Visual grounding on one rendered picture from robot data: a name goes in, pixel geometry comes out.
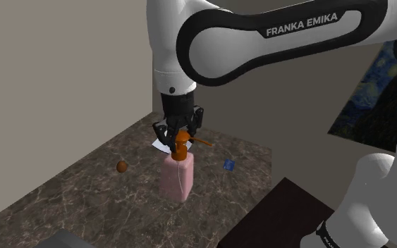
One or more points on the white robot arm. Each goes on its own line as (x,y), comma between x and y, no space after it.
(225,51)

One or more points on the grey flat box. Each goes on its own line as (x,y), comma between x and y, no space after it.
(64,240)

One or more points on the blue night sky wall painting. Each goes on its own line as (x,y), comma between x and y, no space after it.
(377,110)

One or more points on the brown egg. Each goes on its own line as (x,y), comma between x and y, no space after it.
(121,166)

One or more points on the white flat card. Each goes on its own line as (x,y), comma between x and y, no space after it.
(162,146)

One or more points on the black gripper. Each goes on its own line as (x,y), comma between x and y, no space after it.
(177,108)

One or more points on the pink soap dispenser orange pump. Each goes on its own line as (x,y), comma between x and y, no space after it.
(177,178)

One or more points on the small blue card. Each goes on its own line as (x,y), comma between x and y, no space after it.
(229,165)

